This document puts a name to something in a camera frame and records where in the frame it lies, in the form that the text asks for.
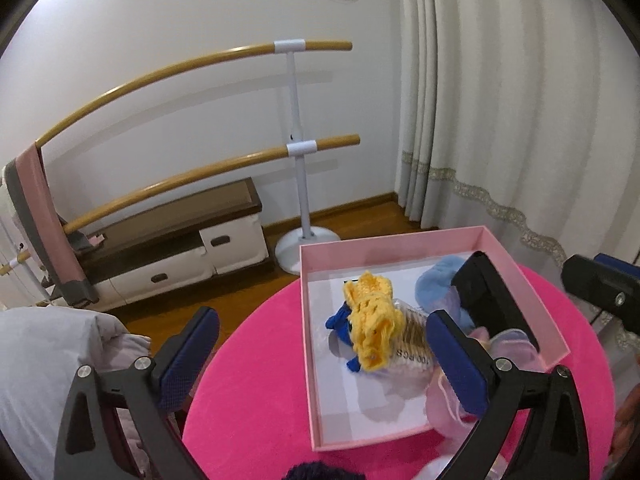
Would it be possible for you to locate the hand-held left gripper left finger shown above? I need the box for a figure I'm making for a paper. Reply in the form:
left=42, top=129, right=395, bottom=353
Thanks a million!
left=52, top=306, right=221, bottom=480

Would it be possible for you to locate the yellow blue crochet doll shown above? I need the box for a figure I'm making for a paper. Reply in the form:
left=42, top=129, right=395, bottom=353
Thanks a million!
left=326, top=270, right=403, bottom=373

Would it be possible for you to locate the clear bag of white beads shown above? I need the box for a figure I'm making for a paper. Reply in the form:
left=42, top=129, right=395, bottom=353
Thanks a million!
left=390, top=300, right=437, bottom=392

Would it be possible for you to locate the cream curtain with lace trim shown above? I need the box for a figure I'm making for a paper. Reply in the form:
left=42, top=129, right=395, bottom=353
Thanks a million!
left=395, top=0, right=640, bottom=281

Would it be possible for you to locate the grey towel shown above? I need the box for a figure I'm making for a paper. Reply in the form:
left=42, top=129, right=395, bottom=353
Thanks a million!
left=2, top=160, right=98, bottom=306

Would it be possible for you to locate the small pink grey cloth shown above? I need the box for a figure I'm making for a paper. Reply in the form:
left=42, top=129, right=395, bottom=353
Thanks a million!
left=72, top=230, right=107, bottom=253

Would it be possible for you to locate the round pink table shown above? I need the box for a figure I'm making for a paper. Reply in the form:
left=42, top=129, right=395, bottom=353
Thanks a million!
left=181, top=260, right=617, bottom=480

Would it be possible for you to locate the short wooden barre rail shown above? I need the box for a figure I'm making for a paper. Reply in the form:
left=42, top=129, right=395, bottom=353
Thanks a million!
left=0, top=134, right=362, bottom=277

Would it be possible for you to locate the grey quilt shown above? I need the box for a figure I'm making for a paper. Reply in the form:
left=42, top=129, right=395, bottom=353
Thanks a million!
left=0, top=307, right=128, bottom=480

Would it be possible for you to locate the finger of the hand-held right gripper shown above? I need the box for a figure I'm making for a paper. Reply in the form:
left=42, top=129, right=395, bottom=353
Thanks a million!
left=594, top=252, right=640, bottom=280
left=561, top=254, right=640, bottom=336

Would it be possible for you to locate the white barre stand with base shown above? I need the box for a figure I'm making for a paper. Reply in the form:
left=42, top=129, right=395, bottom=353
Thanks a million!
left=272, top=39, right=342, bottom=276

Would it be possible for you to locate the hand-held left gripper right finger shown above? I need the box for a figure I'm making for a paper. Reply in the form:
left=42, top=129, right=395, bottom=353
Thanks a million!
left=425, top=310, right=591, bottom=480

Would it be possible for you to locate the black case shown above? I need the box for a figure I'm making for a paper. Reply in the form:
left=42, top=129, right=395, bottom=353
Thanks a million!
left=452, top=251, right=541, bottom=356

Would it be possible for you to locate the dark wood storage bench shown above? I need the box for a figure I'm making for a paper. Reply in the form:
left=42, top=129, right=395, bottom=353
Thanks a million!
left=42, top=177, right=268, bottom=311

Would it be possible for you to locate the light blue fleece hat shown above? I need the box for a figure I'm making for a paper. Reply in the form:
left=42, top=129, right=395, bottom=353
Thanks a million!
left=415, top=255, right=476, bottom=332

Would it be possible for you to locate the pink cardboard box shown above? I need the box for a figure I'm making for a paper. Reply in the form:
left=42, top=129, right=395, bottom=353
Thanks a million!
left=299, top=225, right=572, bottom=453

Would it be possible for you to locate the dark navy knitted item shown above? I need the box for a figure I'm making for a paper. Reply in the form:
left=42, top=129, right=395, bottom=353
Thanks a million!
left=284, top=460, right=363, bottom=480

